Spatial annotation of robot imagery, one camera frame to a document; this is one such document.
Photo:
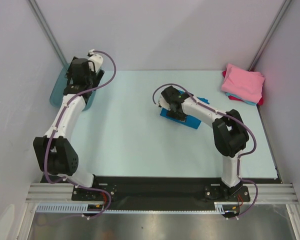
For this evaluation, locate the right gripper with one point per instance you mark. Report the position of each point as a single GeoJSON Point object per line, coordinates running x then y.
{"type": "Point", "coordinates": [177, 114]}

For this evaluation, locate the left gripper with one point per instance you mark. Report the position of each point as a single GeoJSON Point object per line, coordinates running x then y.
{"type": "Point", "coordinates": [96, 77]}

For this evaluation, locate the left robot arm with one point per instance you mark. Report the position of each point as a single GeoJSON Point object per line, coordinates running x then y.
{"type": "Point", "coordinates": [54, 152]}

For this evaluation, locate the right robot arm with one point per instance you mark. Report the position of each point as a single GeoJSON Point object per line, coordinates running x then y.
{"type": "Point", "coordinates": [229, 134]}

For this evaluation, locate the teal translucent plastic bin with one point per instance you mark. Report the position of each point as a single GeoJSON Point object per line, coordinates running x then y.
{"type": "Point", "coordinates": [56, 96]}

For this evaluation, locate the pink folded t-shirt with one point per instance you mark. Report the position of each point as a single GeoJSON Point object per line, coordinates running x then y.
{"type": "Point", "coordinates": [242, 82]}

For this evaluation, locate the light blue folded t-shirt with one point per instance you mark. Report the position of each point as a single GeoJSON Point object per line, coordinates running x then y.
{"type": "Point", "coordinates": [236, 98]}

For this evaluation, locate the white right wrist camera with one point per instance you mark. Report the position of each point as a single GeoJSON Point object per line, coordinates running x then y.
{"type": "Point", "coordinates": [162, 103]}

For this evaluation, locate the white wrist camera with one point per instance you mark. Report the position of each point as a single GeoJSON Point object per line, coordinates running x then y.
{"type": "Point", "coordinates": [162, 103]}
{"type": "Point", "coordinates": [95, 61]}

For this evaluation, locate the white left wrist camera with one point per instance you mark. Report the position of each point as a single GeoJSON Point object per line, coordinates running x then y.
{"type": "Point", "coordinates": [95, 61]}

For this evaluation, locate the left aluminium frame post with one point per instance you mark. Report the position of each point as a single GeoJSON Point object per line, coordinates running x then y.
{"type": "Point", "coordinates": [36, 10]}

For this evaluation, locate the aluminium frame post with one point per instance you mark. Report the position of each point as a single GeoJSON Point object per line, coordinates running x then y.
{"type": "Point", "coordinates": [270, 33]}
{"type": "Point", "coordinates": [36, 10]}

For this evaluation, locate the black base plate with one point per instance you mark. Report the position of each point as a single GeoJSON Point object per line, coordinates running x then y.
{"type": "Point", "coordinates": [166, 193]}

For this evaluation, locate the white slotted cable duct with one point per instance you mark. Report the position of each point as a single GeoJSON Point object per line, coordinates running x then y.
{"type": "Point", "coordinates": [85, 208]}

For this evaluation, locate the aluminium front rail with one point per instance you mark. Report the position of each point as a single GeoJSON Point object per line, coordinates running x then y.
{"type": "Point", "coordinates": [277, 194]}

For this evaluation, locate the right aluminium frame post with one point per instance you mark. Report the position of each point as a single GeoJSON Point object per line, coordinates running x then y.
{"type": "Point", "coordinates": [270, 33]}

